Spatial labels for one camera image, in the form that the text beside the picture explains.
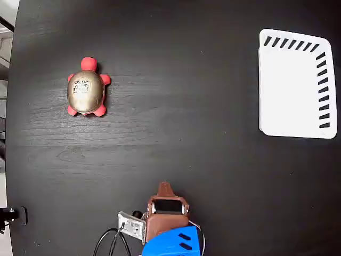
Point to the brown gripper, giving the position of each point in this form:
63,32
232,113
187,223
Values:
166,222

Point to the red turtle toy gold shell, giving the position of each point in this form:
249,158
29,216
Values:
85,93

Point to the white plastic tray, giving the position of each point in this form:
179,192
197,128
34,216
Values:
290,90

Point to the black table clamp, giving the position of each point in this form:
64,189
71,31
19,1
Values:
22,216

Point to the black diagonal bar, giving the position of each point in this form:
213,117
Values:
6,23

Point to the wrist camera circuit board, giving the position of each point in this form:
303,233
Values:
131,226

